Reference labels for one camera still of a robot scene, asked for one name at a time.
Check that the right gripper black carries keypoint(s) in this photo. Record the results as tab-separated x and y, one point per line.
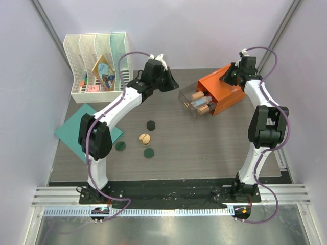
227	75

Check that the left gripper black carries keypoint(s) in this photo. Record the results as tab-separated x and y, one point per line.
172	84

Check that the clear drawer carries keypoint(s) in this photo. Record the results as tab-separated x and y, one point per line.
185	97

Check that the clear tube bottle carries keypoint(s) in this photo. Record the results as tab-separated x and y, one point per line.
203	101

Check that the round BB cream bottle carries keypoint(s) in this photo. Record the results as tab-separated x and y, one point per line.
206	108

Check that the black round cap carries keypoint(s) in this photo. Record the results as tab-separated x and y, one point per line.
151	125

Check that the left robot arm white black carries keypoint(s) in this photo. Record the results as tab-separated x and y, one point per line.
134	94

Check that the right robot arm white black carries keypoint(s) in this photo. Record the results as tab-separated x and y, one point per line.
267	127

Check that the orange drawer box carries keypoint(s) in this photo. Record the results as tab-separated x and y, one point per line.
223	94

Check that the gold compact jar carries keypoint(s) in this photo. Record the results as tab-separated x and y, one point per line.
145	139

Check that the illustrated book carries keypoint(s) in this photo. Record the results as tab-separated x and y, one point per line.
104	73

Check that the dark green round lid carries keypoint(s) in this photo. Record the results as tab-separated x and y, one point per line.
148	153

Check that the pink sticky note pad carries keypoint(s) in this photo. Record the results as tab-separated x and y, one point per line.
93	88

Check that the white mesh file organizer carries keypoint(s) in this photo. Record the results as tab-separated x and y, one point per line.
93	58

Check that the dark green round disc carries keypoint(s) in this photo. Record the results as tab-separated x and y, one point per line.
120	146

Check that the orange green markers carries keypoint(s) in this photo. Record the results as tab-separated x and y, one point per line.
84	79

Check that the teal cutting mat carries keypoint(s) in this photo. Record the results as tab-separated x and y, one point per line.
74	134

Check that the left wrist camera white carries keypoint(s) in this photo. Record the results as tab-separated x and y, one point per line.
159	58

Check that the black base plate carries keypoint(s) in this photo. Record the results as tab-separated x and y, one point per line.
166	194

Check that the aluminium rail frame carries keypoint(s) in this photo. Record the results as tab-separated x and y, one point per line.
173	212

